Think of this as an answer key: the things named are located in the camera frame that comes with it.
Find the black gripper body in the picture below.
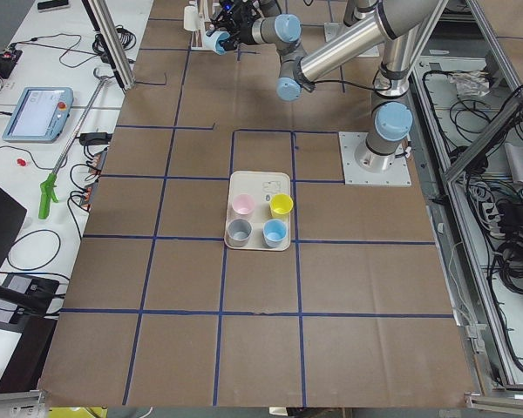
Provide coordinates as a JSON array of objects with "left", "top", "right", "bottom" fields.
[{"left": 217, "top": 1, "right": 257, "bottom": 44}]

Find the light blue plastic cup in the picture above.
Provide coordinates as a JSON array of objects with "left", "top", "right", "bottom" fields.
[{"left": 202, "top": 30, "right": 229, "bottom": 55}]

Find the white plastic cup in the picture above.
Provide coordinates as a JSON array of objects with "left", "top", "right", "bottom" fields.
[{"left": 183, "top": 5, "right": 200, "bottom": 32}]

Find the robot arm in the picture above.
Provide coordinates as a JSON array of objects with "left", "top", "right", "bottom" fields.
[{"left": 202, "top": 1, "right": 429, "bottom": 172}]

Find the pink plastic cup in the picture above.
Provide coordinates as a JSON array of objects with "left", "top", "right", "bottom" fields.
[{"left": 231, "top": 193, "right": 256, "bottom": 218}]

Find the yellow plastic cup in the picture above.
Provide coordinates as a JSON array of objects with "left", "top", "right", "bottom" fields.
[{"left": 269, "top": 193, "right": 294, "bottom": 219}]

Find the grey plastic cup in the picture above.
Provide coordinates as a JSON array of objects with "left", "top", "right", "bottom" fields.
[{"left": 227, "top": 219, "right": 252, "bottom": 247}]

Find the cream serving tray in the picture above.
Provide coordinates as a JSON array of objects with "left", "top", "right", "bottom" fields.
[{"left": 224, "top": 171, "right": 292, "bottom": 252}]

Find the blue teach pendant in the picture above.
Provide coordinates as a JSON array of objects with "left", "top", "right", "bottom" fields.
[{"left": 2, "top": 87, "right": 73, "bottom": 144}]

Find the white wire cup rack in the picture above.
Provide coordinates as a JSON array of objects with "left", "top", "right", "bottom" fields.
[{"left": 188, "top": 0, "right": 214, "bottom": 51}]

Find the aluminium frame post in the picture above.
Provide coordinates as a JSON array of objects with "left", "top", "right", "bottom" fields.
[{"left": 82, "top": 0, "right": 135, "bottom": 91}]

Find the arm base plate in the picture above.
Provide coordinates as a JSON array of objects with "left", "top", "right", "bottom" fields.
[{"left": 338, "top": 131, "right": 411, "bottom": 187}]

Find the green handled reacher grabber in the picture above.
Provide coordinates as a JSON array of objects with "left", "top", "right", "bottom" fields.
[{"left": 37, "top": 64, "right": 114, "bottom": 220}]

